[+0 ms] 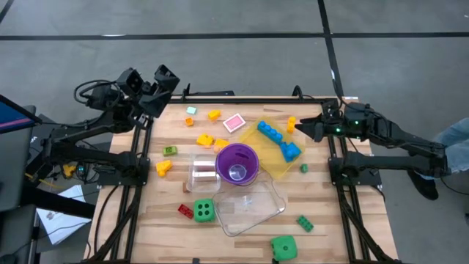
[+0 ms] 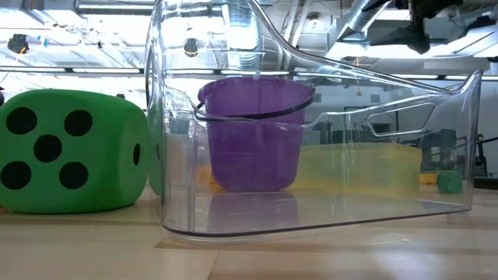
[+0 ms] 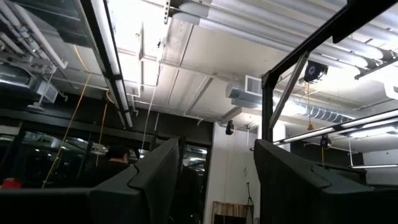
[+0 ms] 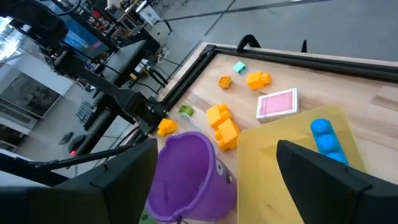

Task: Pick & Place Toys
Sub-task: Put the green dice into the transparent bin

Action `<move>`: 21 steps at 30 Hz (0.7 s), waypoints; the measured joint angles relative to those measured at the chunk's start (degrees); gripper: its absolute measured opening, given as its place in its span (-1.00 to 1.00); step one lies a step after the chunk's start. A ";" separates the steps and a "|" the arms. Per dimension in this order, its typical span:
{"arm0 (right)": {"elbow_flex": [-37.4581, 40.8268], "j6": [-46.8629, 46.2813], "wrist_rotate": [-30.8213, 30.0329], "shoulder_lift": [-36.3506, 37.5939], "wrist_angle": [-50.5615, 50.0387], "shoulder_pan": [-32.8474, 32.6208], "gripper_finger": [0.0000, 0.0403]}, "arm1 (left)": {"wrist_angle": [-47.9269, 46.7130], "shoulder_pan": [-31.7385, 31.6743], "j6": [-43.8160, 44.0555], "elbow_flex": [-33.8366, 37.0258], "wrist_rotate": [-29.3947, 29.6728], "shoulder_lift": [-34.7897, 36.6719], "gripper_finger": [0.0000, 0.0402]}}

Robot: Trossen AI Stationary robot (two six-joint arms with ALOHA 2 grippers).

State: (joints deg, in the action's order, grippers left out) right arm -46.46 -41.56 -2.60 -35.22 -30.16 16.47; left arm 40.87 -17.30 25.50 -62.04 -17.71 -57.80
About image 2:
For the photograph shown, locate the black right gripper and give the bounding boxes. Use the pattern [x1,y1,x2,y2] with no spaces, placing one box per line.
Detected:
[361,0,464,56]

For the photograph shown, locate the green foam die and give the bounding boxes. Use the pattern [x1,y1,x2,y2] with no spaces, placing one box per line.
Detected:
[0,88,164,215]

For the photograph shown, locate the yellow translucent tray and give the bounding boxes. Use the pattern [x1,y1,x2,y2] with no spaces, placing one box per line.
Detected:
[289,142,423,194]

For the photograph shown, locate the green toy block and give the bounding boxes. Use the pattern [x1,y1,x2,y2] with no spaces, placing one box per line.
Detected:
[437,169,464,194]

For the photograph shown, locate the purple plastic bucket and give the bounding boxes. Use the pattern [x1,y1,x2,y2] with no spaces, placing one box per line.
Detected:
[197,75,316,193]

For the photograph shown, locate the large clear plastic bin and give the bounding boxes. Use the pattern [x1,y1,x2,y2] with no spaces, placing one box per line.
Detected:
[144,0,484,239]

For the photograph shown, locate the black ceiling device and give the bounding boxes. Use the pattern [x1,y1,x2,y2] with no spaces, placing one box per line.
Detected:
[184,37,199,58]
[7,33,30,54]

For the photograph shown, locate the black table frame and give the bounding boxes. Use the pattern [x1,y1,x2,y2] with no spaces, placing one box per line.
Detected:
[472,175,498,191]

